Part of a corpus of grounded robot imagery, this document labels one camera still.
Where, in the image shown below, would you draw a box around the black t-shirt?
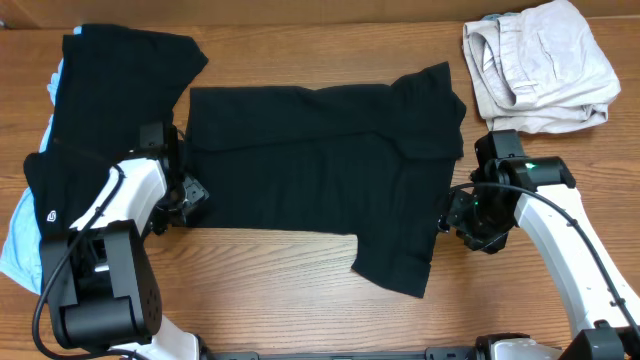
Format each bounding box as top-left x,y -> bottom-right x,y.
186,63 -> 466,297

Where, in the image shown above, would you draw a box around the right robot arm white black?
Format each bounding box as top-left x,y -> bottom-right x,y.
440,130 -> 639,359

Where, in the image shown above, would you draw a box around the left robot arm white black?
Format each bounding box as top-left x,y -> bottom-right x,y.
32,123 -> 210,359

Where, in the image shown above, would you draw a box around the black polo shirt with logo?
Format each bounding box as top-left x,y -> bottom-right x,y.
23,24 -> 208,237

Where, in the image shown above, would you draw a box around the folded beige pants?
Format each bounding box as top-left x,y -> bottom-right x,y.
462,1 -> 621,134

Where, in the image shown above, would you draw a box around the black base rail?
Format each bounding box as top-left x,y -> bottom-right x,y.
200,346 -> 477,360

